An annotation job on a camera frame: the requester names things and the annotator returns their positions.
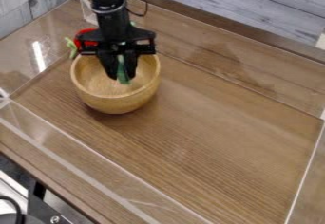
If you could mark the green rectangular block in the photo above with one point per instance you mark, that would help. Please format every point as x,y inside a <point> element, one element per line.
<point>121,76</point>

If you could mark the red plush apple toy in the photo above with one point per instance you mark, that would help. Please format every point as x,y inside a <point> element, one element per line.
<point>80,45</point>

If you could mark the clear acrylic table barrier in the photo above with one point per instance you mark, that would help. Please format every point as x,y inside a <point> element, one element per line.
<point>108,194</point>

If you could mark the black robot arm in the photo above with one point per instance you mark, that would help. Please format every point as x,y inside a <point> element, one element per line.
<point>111,6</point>

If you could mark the clear acrylic corner bracket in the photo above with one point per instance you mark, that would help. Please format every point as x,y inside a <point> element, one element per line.
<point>89,17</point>

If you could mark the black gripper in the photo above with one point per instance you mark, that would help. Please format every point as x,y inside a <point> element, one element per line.
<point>119,37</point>

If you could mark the brown wooden bowl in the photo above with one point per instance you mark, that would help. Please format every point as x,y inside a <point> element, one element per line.
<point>107,95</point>

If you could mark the black metal table leg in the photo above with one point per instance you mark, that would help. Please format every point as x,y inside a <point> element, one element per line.
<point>38,191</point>

